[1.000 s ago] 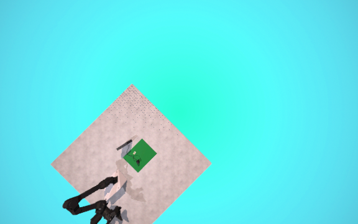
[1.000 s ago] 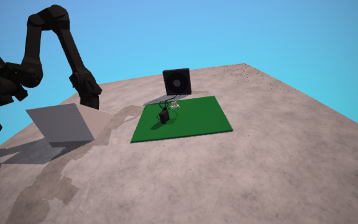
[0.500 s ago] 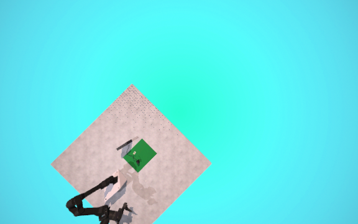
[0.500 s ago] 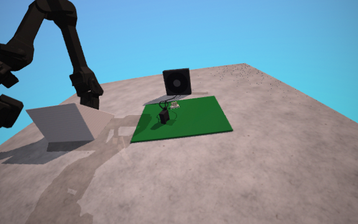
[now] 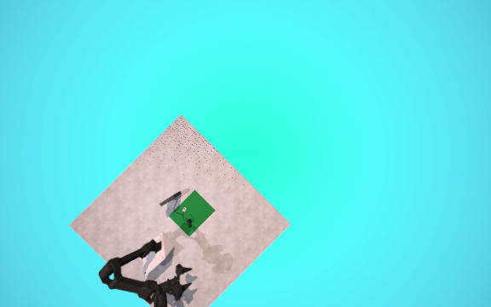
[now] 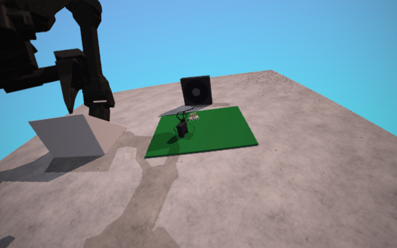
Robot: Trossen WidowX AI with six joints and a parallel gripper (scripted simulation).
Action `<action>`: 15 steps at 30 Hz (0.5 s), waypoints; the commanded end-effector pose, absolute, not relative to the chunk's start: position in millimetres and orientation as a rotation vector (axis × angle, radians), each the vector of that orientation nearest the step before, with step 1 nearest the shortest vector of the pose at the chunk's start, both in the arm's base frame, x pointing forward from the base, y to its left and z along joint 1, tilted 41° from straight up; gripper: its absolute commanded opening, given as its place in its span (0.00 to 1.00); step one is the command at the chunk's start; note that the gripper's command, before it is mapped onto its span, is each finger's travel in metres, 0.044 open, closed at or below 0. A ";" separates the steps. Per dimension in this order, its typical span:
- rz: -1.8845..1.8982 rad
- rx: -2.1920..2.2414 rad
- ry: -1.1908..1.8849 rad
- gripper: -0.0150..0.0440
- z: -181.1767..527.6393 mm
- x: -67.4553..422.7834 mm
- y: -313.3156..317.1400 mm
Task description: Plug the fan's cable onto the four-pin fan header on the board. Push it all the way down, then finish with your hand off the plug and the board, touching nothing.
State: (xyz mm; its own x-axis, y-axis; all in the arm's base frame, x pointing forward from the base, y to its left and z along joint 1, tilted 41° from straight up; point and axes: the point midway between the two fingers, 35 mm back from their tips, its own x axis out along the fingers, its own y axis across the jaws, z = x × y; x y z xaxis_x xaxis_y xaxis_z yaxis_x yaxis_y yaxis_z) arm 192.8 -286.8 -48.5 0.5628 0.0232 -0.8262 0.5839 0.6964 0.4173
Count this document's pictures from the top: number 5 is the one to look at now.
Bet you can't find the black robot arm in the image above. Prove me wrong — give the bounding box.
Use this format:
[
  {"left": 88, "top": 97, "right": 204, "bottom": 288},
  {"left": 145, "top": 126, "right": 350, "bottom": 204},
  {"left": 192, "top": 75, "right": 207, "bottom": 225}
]
[{"left": 99, "top": 240, "right": 182, "bottom": 307}]

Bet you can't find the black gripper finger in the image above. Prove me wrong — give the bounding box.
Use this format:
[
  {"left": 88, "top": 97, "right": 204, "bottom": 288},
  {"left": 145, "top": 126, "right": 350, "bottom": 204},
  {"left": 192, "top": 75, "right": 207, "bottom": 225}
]
[
  {"left": 181, "top": 282, "right": 192, "bottom": 296},
  {"left": 182, "top": 267, "right": 193, "bottom": 275}
]

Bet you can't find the black square cooling fan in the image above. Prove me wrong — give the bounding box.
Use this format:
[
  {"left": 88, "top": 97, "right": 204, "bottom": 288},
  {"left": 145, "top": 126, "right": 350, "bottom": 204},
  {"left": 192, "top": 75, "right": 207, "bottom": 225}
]
[{"left": 160, "top": 191, "right": 181, "bottom": 206}]

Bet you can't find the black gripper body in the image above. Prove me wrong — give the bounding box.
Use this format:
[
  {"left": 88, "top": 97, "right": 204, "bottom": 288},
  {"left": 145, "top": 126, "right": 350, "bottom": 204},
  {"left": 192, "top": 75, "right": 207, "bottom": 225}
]
[{"left": 166, "top": 264, "right": 182, "bottom": 301}]

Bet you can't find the green circuit board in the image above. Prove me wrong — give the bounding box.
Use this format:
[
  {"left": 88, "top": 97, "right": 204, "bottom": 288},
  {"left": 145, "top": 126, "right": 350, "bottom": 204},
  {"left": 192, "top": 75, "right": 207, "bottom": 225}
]
[{"left": 169, "top": 190, "right": 215, "bottom": 236}]

